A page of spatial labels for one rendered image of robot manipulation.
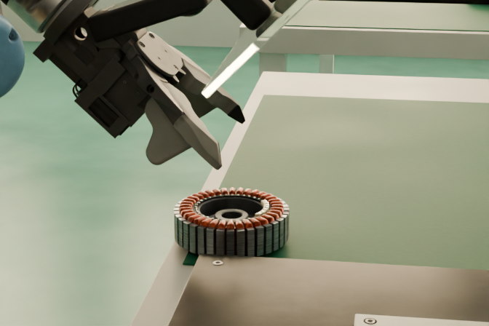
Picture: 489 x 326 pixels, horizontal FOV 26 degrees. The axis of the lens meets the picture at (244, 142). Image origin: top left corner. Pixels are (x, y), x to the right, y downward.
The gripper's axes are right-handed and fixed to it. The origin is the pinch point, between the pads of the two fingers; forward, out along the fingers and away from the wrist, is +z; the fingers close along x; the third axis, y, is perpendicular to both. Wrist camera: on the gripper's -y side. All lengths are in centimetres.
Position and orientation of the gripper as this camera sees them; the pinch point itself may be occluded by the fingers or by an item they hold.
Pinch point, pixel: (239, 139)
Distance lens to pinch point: 100.5
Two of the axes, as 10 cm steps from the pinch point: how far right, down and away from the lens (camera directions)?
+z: 7.3, 6.8, 1.0
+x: -1.4, 2.9, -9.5
